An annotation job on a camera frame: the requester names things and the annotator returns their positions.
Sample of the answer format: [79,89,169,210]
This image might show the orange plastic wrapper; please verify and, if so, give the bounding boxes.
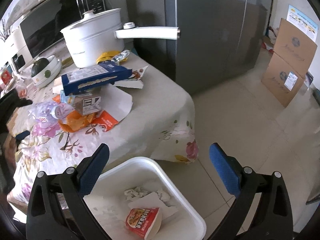
[58,111,97,133]

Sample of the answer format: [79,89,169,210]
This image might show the white snack packet with picture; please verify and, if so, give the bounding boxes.
[114,66,148,89]

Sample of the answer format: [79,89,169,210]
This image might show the blue cardboard food box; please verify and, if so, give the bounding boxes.
[61,61,132,95]

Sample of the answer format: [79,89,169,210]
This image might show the small brown carton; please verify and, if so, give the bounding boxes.
[73,95,101,116]

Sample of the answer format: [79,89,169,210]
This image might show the white tissue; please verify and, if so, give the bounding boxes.
[123,186,171,202]

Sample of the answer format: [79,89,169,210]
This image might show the black microwave oven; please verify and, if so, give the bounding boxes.
[20,0,106,58]

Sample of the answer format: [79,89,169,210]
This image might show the upper cardboard box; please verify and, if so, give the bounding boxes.
[273,18,317,76]

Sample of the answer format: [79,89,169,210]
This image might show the white appliance beside microwave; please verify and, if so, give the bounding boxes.
[4,27,34,74]

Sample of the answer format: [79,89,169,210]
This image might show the blue white poster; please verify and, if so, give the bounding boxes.
[286,5,319,42]

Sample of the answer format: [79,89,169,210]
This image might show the white electric cooking pot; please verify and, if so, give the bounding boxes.
[61,8,181,68]

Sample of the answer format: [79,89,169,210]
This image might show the lower cardboard box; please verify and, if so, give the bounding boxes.
[261,53,305,107]

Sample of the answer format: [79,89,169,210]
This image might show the white bowl with green knob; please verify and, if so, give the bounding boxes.
[31,55,62,88]

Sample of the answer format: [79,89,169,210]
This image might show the white torn paper sheet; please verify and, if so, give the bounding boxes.
[100,85,133,122]

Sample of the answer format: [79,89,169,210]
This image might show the white plastic trash bin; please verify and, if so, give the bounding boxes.
[84,157,207,239]

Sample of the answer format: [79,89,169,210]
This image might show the grey refrigerator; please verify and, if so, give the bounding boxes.
[126,0,272,94]

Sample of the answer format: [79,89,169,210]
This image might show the crushed clear plastic bottle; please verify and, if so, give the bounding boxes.
[28,101,74,123]

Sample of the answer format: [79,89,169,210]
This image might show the yellow snack wrapper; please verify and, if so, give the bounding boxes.
[96,50,120,64]

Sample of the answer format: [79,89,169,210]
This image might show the floral tablecloth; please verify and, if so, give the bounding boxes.
[8,54,199,207]

